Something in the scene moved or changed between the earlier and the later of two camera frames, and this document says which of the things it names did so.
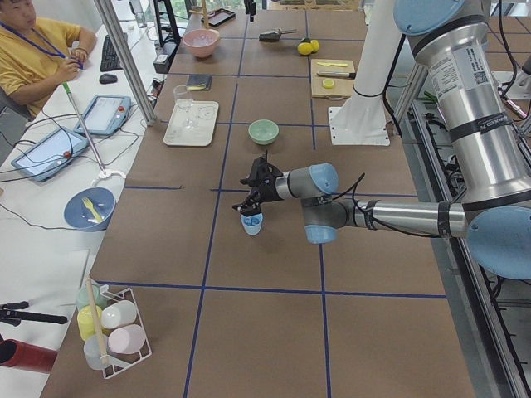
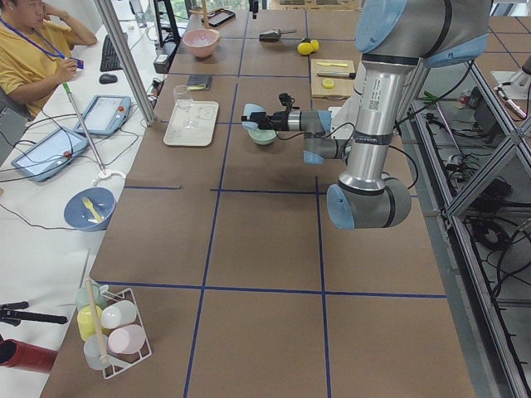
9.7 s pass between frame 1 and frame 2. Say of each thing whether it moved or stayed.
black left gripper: moved
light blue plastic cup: moved
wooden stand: stayed
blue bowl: stayed
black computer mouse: stayed
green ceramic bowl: stayed
